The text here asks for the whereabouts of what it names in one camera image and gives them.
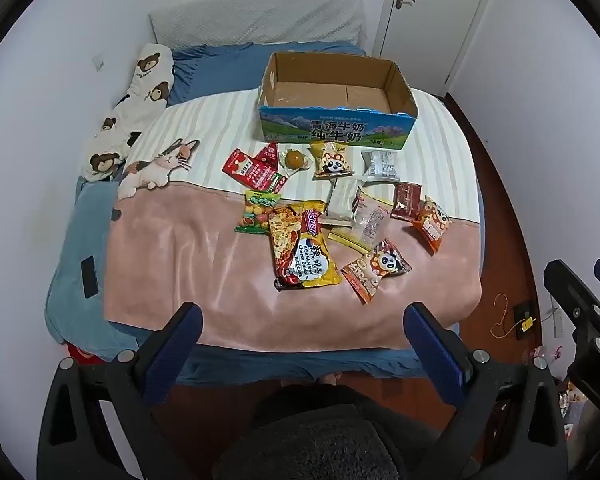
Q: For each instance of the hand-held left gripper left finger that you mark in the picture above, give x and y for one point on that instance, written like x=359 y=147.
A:
x=172 y=355

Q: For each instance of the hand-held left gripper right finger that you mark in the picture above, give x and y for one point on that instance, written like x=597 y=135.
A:
x=435 y=355

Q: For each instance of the orange panda snack packet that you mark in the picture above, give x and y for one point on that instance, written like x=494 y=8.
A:
x=432 y=222
x=375 y=267

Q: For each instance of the clear snack packet red print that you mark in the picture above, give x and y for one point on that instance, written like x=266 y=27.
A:
x=372 y=220

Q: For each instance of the thin yellow snack packet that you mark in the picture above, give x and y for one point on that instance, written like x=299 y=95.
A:
x=341 y=236

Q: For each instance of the brown snack packet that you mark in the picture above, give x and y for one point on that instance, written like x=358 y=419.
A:
x=406 y=202

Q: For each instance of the green snack packet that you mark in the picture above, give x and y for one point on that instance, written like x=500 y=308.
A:
x=257 y=212

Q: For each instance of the large yellow noodle packet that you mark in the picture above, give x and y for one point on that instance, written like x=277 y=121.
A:
x=300 y=245

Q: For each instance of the white snack packet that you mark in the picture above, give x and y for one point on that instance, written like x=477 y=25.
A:
x=342 y=202

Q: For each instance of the grey snack packet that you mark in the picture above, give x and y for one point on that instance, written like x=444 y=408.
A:
x=380 y=164

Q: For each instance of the red long snack packet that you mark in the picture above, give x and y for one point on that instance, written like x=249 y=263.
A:
x=252 y=172

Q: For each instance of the yellow panda snack packet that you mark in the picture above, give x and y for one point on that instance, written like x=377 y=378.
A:
x=332 y=160

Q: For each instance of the red triangular snack packet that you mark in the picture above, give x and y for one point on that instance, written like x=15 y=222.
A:
x=268 y=154

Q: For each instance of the blue printed cardboard box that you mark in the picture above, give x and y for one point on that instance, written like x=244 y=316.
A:
x=330 y=130

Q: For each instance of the white power strip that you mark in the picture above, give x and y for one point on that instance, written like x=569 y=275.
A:
x=558 y=317

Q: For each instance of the pink toy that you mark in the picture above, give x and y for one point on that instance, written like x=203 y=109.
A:
x=545 y=355

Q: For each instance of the yellow plug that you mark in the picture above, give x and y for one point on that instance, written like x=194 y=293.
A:
x=527 y=325

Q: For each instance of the cat print striped blanket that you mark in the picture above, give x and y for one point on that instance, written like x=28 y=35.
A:
x=190 y=270

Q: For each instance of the red cloth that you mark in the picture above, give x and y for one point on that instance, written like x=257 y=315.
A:
x=82 y=352

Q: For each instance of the person's foot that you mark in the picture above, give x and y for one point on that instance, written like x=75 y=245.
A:
x=330 y=378

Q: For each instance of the blue bed sheet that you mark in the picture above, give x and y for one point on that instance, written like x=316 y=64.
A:
x=280 y=362

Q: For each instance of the black phone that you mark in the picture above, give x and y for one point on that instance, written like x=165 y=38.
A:
x=89 y=277

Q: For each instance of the dark fleece pants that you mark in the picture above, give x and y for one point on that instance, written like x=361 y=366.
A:
x=320 y=435

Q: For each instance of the light blue blanket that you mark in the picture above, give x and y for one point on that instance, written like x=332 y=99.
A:
x=75 y=240

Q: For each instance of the bear print pillow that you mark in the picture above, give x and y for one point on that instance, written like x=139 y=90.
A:
x=145 y=80

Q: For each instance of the blue pillow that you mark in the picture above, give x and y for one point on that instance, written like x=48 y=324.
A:
x=215 y=70

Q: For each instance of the white door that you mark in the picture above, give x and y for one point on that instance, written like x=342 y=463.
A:
x=430 y=20

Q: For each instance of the white pillow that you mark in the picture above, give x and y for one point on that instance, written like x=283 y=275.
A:
x=255 y=20

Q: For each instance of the black wall outlet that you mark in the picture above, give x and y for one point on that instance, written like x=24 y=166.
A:
x=521 y=310

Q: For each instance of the white wall socket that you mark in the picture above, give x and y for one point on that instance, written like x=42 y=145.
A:
x=98 y=62

